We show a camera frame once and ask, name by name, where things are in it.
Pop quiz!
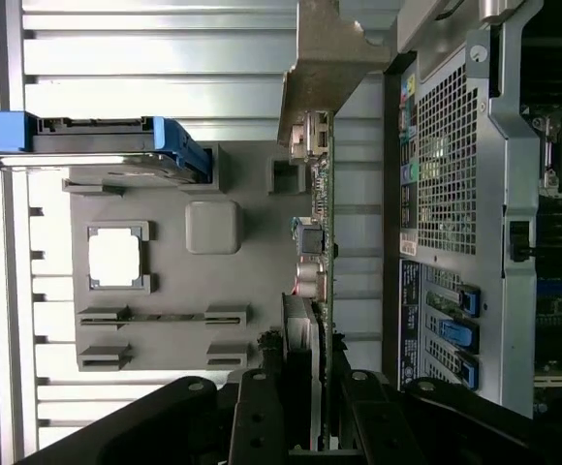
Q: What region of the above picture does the blue expansion slot clip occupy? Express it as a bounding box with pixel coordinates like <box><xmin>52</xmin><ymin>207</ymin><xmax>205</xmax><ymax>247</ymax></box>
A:
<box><xmin>437</xmin><ymin>317</ymin><xmax>480</xmax><ymax>356</ymax></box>
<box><xmin>457</xmin><ymin>285</ymin><xmax>482</xmax><ymax>319</ymax></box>
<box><xmin>458</xmin><ymin>356</ymin><xmax>482</xmax><ymax>389</ymax></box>

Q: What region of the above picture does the RAM stick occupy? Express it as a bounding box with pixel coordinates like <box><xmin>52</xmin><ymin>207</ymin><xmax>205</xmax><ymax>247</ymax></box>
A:
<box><xmin>80</xmin><ymin>313</ymin><xmax>241</xmax><ymax>326</ymax></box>

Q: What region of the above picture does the CPU chip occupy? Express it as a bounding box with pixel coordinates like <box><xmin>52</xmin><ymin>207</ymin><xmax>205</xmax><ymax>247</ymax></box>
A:
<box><xmin>88</xmin><ymin>232</ymin><xmax>143</xmax><ymax>287</ymax></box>

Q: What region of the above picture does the black case latch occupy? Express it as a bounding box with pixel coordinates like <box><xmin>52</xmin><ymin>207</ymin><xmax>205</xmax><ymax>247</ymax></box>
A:
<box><xmin>507</xmin><ymin>220</ymin><xmax>537</xmax><ymax>264</ymax></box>

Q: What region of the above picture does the grey parts rack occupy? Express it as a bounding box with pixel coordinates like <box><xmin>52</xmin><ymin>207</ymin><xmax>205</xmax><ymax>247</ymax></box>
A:
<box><xmin>61</xmin><ymin>141</ymin><xmax>312</xmax><ymax>375</ymax></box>

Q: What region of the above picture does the grey PC case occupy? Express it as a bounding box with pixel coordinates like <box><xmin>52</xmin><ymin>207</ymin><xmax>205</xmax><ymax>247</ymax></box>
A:
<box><xmin>381</xmin><ymin>0</ymin><xmax>562</xmax><ymax>420</ymax></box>

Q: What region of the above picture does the hard disk with blue carrier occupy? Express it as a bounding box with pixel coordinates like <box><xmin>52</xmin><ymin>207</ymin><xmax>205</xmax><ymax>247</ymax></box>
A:
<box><xmin>0</xmin><ymin>109</ymin><xmax>214</xmax><ymax>187</ymax></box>

